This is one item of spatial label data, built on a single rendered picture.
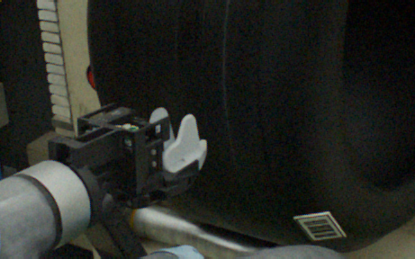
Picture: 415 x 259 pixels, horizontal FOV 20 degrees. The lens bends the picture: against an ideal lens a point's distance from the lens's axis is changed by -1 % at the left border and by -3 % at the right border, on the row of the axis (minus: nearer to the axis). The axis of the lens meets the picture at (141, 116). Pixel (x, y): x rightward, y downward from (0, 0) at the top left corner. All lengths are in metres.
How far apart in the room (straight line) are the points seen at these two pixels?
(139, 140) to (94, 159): 0.05
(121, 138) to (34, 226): 0.14
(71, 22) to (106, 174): 0.52
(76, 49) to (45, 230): 0.62
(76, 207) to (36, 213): 0.05
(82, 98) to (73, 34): 0.09
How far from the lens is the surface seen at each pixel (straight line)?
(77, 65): 1.62
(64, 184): 1.05
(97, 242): 1.16
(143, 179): 1.12
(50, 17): 1.64
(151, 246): 1.59
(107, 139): 1.09
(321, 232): 1.30
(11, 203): 1.01
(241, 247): 1.47
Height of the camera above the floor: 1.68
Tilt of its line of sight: 25 degrees down
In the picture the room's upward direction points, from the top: 7 degrees counter-clockwise
